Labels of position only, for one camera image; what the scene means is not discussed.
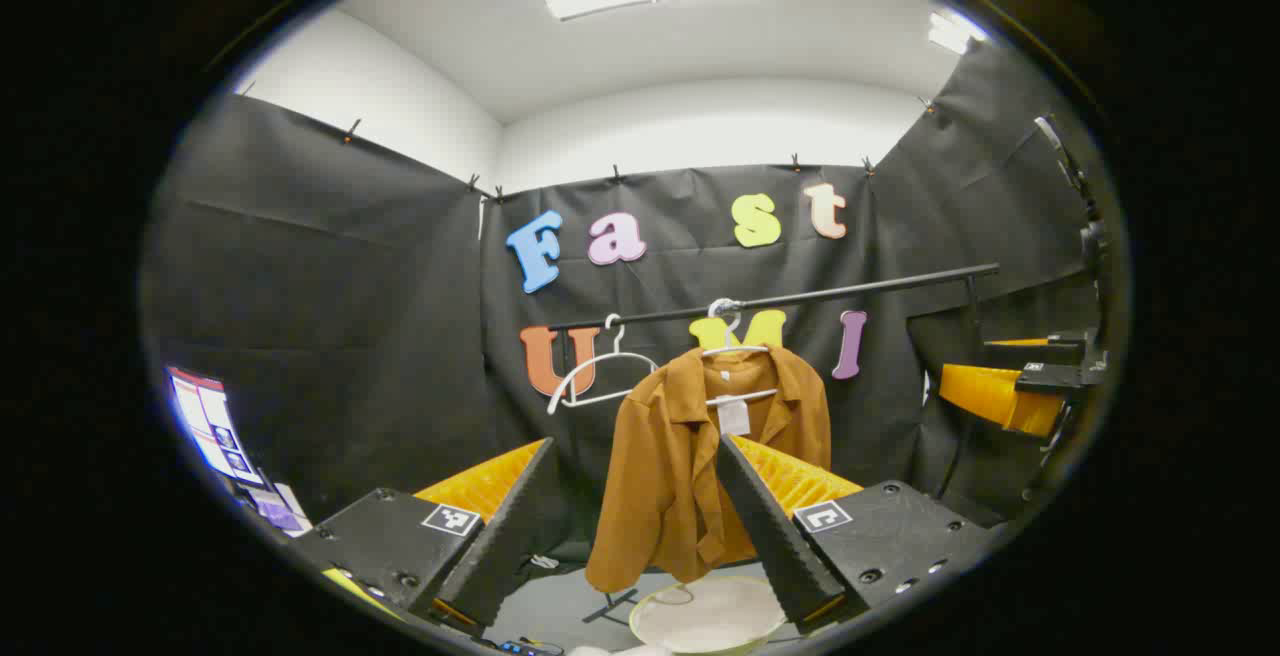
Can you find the empty white clothes hanger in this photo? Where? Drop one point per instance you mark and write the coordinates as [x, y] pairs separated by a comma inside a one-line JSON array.
[[598, 401]]

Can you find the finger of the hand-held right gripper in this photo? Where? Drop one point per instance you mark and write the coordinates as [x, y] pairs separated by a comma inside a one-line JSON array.
[[1000, 398], [1040, 342]]

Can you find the black power strip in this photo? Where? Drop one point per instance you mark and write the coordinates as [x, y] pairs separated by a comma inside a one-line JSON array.
[[520, 648]]

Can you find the brown shirt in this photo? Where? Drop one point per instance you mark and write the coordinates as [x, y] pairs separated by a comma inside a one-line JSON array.
[[660, 456]]

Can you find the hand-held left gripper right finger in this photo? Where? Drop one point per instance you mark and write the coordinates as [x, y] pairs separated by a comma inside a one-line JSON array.
[[775, 536]]

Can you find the white hanger with taped hook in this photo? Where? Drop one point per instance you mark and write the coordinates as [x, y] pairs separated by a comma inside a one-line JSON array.
[[740, 397]]

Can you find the printed paper sheets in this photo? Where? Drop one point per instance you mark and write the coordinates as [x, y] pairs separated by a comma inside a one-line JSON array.
[[205, 421]]

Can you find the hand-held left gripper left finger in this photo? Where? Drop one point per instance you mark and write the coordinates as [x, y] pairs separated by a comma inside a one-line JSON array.
[[500, 546]]

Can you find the small ceiling light panel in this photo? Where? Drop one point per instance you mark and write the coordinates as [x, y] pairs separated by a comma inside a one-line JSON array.
[[955, 31]]

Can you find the black clothes rack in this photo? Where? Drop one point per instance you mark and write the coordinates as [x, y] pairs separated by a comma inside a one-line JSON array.
[[850, 288]]

